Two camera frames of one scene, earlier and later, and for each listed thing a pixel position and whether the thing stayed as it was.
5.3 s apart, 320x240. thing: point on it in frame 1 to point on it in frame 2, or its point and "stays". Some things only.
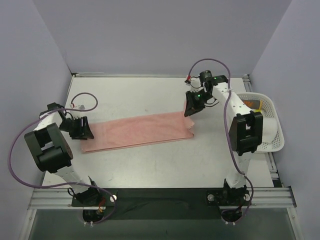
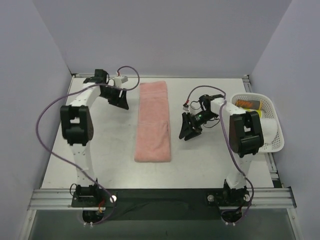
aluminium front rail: [60, 198] stays
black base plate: [163, 203] stays
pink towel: [122, 132] to [152, 142]
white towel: [269, 129] stays
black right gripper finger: [191, 106] to [192, 133]
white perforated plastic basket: [269, 110] stays
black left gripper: [78, 127] to [117, 96]
